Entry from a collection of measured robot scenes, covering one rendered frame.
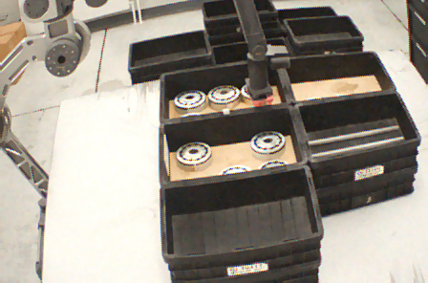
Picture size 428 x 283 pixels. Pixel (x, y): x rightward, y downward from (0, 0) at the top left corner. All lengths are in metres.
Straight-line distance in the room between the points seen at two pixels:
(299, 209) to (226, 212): 0.20
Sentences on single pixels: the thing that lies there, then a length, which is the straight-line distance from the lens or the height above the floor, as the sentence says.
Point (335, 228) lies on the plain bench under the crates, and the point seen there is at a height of 0.70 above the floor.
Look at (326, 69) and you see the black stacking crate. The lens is 2.26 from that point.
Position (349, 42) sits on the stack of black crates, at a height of 0.57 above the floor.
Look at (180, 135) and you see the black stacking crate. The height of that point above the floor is 0.89.
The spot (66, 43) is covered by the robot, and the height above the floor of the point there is 1.19.
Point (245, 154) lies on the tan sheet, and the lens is 1.95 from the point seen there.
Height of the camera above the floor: 1.99
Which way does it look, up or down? 33 degrees down
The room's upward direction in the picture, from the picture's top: 9 degrees counter-clockwise
